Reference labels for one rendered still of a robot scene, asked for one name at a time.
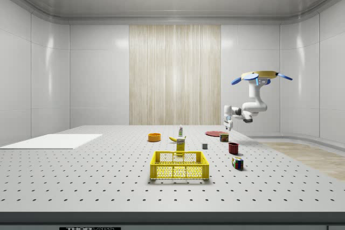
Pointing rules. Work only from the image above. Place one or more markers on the red plate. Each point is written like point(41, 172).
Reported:
point(213, 133)

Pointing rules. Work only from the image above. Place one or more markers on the puzzle cube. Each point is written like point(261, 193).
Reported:
point(237, 163)

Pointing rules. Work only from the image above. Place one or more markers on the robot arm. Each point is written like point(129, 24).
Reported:
point(254, 92)

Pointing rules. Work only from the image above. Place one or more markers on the yellow basket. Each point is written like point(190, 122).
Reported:
point(179, 171)

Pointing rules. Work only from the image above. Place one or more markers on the yellow bowl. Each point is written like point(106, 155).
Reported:
point(154, 137)

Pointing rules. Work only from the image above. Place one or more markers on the banana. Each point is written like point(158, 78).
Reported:
point(173, 139)

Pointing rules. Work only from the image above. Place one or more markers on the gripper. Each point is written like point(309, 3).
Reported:
point(228, 124)

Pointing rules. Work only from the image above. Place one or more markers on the red mug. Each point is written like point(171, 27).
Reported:
point(233, 148)

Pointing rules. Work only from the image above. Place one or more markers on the drone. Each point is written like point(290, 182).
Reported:
point(262, 74)

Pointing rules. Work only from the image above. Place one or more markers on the flat-sided can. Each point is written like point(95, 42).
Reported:
point(224, 138)

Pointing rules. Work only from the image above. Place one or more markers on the small white bottle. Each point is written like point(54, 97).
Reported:
point(180, 131)

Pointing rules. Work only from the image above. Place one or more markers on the white board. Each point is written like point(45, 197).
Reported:
point(51, 141)

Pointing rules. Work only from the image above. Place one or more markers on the yellow carton box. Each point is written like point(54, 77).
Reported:
point(180, 144)

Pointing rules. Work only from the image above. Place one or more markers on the grey cube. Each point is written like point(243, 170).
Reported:
point(205, 146)

